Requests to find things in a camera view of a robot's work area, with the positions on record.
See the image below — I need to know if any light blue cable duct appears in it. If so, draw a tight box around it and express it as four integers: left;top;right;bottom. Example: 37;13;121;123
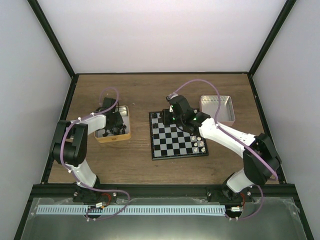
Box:
36;204;226;216

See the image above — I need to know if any pink metal tin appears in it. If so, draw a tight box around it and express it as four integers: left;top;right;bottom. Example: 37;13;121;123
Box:
199;94;236;127

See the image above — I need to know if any yellow metal tin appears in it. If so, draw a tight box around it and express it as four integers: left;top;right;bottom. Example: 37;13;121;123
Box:
94;105;131;143

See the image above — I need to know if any black white chessboard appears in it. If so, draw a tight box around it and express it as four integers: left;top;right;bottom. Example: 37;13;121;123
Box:
148;111;209;161

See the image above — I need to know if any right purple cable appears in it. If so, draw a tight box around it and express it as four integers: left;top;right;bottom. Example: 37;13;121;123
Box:
167;79;280;221

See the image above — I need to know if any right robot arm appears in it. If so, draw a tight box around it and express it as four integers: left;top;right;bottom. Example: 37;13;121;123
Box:
161;93;281;202

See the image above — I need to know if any black aluminium frame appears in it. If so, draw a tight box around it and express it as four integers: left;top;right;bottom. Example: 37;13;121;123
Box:
13;0;315;240

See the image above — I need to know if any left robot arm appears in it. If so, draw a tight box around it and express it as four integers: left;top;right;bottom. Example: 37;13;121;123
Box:
50;97;127;202

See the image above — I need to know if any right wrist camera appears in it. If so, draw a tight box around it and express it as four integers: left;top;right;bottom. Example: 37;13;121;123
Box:
166;92;178;102

